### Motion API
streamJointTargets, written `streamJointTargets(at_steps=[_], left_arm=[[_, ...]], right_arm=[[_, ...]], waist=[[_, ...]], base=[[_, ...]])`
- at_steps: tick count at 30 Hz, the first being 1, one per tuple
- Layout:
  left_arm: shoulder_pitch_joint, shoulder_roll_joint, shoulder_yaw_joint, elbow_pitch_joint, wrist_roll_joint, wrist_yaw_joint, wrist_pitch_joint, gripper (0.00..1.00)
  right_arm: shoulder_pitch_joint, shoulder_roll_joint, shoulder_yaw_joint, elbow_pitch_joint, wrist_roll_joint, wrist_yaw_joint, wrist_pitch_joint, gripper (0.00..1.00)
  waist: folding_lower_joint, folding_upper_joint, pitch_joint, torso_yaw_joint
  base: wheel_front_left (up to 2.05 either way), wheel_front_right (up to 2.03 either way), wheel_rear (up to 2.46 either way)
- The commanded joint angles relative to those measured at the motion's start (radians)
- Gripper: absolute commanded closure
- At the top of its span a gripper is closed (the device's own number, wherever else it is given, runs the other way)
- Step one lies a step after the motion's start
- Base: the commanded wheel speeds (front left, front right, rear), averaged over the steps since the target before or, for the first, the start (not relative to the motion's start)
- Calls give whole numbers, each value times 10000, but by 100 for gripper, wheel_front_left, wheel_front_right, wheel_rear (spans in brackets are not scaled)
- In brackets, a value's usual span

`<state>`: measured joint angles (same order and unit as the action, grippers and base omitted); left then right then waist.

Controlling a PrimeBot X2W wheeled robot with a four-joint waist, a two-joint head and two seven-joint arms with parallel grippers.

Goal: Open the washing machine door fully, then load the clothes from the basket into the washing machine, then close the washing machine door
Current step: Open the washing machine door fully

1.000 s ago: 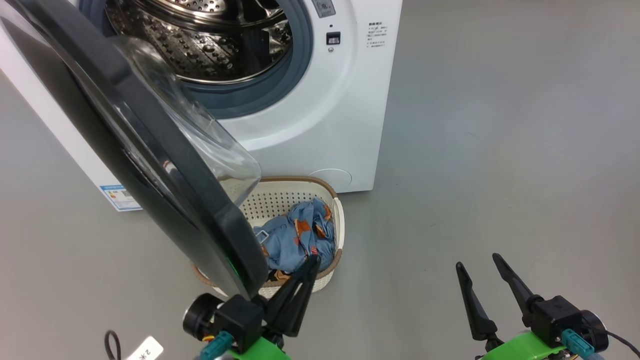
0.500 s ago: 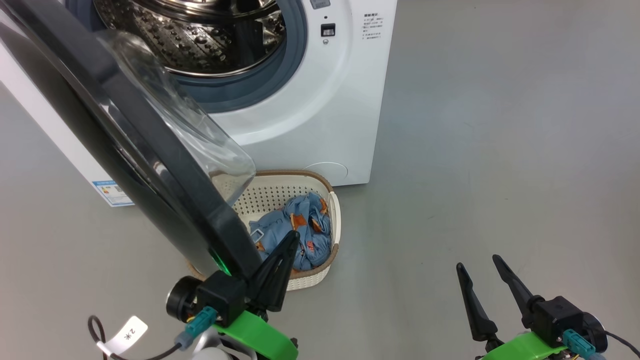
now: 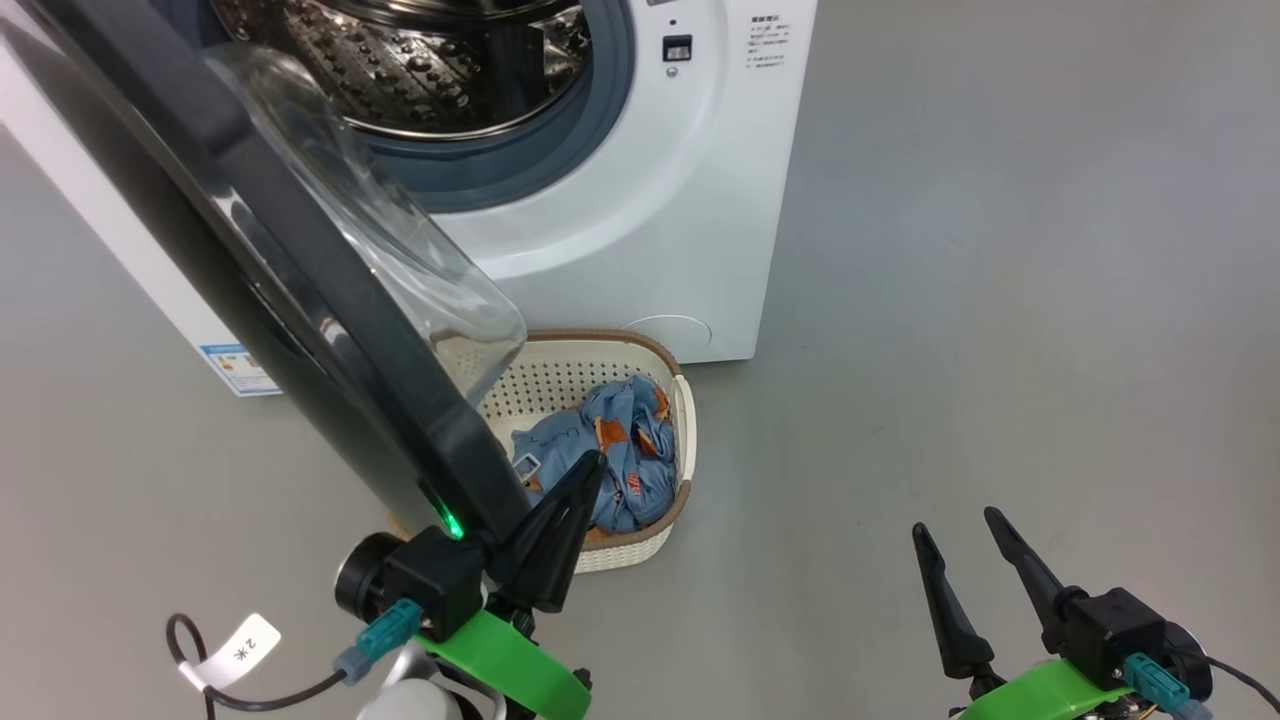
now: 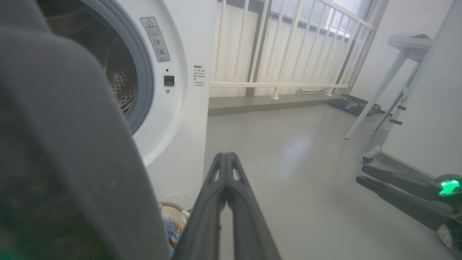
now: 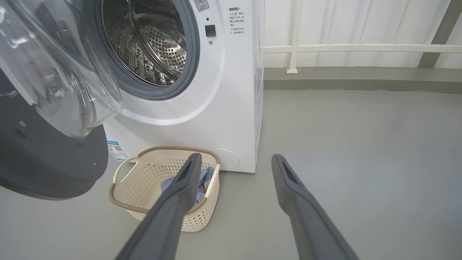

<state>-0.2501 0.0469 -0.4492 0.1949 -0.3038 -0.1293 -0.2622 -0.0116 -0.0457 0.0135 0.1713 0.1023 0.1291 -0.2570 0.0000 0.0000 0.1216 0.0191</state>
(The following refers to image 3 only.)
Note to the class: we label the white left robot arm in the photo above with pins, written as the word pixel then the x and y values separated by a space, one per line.
pixel 420 695

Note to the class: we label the blue patterned garment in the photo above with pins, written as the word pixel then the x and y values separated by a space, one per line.
pixel 620 470

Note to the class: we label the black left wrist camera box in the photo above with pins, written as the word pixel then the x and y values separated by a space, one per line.
pixel 435 580

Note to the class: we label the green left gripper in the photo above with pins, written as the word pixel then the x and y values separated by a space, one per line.
pixel 510 660

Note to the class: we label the black washing machine door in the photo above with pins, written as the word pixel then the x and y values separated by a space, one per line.
pixel 300 280

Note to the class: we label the blue energy label sticker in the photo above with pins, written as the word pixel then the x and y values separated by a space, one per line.
pixel 240 370

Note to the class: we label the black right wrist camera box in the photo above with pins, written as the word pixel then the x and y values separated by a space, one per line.
pixel 1115 630

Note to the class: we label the cream perforated laundry basket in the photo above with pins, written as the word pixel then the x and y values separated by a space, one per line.
pixel 560 380

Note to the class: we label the small printed text sticker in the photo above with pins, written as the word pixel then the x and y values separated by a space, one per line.
pixel 768 40

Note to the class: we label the white front-load washing machine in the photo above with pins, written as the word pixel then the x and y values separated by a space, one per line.
pixel 650 200

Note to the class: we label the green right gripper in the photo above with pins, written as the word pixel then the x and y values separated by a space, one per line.
pixel 1050 695

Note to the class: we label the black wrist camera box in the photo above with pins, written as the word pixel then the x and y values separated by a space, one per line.
pixel 1115 630
pixel 435 580

